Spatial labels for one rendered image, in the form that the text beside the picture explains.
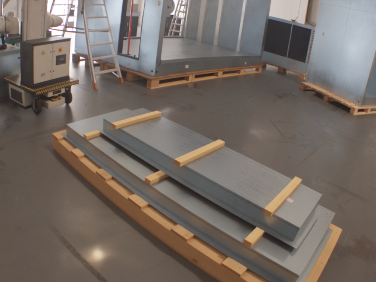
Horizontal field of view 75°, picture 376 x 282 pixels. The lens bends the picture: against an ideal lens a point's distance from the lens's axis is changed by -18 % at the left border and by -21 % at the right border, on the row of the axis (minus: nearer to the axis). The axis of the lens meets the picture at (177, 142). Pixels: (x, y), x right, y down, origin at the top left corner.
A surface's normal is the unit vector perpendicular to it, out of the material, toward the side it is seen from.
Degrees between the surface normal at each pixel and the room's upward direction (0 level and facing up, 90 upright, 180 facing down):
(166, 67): 90
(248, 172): 0
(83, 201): 0
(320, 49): 90
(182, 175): 90
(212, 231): 90
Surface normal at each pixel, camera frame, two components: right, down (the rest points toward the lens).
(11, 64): 0.77, 0.36
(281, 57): -0.58, 0.30
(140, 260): 0.12, -0.89
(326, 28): -0.88, 0.11
